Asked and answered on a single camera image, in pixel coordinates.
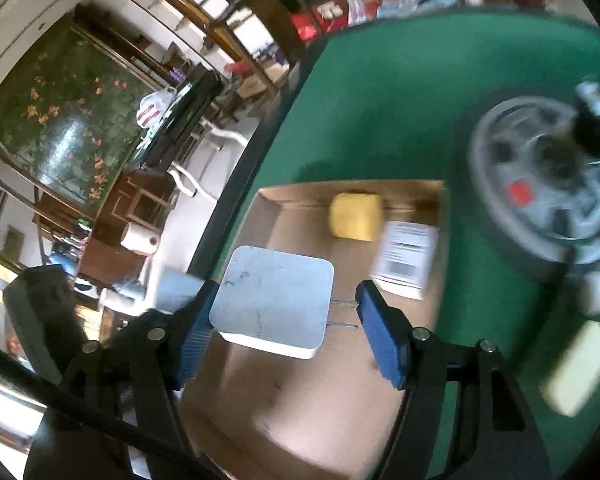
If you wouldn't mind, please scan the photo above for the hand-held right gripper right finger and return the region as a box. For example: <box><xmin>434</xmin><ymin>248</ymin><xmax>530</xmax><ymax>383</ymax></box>
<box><xmin>355</xmin><ymin>280</ymin><xmax>553</xmax><ymax>480</ymax></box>

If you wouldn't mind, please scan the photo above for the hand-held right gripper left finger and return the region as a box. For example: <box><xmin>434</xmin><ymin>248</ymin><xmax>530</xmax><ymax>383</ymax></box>
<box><xmin>24</xmin><ymin>280</ymin><xmax>221</xmax><ymax>480</ymax></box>

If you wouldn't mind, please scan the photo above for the white power adapter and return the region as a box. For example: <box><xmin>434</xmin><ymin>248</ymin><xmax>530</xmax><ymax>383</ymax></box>
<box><xmin>209</xmin><ymin>245</ymin><xmax>359</xmax><ymax>361</ymax></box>

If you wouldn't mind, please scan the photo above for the cardboard box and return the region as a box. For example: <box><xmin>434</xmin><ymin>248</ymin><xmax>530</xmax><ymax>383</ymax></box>
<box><xmin>177</xmin><ymin>179</ymin><xmax>448</xmax><ymax>480</ymax></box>

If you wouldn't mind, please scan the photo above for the pale blue container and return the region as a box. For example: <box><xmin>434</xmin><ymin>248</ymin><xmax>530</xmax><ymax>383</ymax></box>
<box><xmin>157</xmin><ymin>269</ymin><xmax>205</xmax><ymax>313</ymax></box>

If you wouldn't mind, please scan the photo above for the small white labelled box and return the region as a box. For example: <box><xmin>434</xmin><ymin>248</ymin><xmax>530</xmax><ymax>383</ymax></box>
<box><xmin>369</xmin><ymin>221</ymin><xmax>439</xmax><ymax>301</ymax></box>

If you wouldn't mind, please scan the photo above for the white paper roll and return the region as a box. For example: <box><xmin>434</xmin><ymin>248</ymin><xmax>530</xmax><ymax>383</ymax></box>
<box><xmin>120</xmin><ymin>222</ymin><xmax>161</xmax><ymax>256</ymax></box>

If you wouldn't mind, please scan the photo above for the yellow sponge block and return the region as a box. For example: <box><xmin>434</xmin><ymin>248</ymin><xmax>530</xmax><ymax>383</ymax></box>
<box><xmin>329</xmin><ymin>191</ymin><xmax>383</xmax><ymax>241</ymax></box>

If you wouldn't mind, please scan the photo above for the wooden side cabinet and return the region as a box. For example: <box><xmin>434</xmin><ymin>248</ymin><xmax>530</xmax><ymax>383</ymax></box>
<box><xmin>34</xmin><ymin>170</ymin><xmax>175</xmax><ymax>291</ymax></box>

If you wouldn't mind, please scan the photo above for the round grey table control panel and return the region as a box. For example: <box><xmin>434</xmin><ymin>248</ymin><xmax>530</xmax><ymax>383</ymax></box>
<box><xmin>455</xmin><ymin>90</ymin><xmax>600</xmax><ymax>281</ymax></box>

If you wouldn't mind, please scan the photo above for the cream rectangular tag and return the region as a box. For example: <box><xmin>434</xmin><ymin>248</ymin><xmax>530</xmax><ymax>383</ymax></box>
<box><xmin>540</xmin><ymin>320</ymin><xmax>600</xmax><ymax>416</ymax></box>

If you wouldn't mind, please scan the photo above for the black table with white legs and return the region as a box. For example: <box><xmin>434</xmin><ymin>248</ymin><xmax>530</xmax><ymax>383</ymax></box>
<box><xmin>127</xmin><ymin>70</ymin><xmax>251</xmax><ymax>201</ymax></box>

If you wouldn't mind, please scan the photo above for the white plastic bag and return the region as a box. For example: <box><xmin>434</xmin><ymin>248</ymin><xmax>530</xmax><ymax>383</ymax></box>
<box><xmin>137</xmin><ymin>87</ymin><xmax>178</xmax><ymax>128</ymax></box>

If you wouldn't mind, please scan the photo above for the red bag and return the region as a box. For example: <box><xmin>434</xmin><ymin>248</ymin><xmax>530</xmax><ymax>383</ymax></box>
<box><xmin>291</xmin><ymin>10</ymin><xmax>351</xmax><ymax>41</ymax></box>

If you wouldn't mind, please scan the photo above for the black cable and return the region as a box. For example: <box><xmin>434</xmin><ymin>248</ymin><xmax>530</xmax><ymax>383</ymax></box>
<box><xmin>0</xmin><ymin>337</ymin><xmax>221</xmax><ymax>480</ymax></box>

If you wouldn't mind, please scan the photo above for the floral wall painting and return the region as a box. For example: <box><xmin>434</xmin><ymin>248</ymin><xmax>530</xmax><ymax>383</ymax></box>
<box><xmin>0</xmin><ymin>25</ymin><xmax>175</xmax><ymax>206</ymax></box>

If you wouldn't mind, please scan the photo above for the wooden wall shelving unit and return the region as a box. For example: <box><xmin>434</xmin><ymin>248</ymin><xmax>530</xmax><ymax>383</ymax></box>
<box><xmin>94</xmin><ymin>0</ymin><xmax>291</xmax><ymax>91</ymax></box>

